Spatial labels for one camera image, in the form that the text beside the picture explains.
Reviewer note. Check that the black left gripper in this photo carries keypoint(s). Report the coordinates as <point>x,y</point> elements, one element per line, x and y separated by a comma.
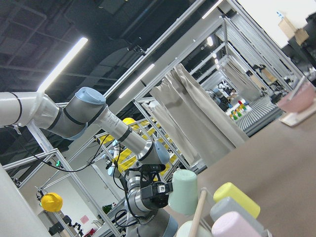
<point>155,195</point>

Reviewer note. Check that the green plastic cup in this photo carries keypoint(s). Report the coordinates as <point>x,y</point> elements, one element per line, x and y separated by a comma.
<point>184,197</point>

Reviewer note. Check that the pink plastic cup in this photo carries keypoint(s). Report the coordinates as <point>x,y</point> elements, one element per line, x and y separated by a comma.
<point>234,224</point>

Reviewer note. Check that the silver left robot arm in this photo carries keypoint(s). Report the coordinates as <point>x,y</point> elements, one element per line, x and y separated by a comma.
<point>38,112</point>

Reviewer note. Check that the yellow plastic cup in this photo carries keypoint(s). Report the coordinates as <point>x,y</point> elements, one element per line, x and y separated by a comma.
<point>231,190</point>

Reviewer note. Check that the grey plastic cup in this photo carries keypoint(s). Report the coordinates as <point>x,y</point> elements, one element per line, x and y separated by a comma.
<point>228,204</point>

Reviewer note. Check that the beige curtain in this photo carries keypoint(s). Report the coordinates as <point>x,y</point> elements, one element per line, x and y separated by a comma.
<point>199,128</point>

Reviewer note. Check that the yellow hard hat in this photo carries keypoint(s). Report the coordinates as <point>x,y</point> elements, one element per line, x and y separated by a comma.
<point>52,202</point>

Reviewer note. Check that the beige plastic tray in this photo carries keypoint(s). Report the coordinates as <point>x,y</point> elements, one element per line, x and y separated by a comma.
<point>293,119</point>

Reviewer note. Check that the pink bowl of ice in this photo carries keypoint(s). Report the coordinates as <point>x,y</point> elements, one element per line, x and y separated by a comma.
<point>302,99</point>

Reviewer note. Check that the white wire cup rack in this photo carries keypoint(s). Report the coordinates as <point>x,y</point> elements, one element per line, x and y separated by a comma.
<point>198,214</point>

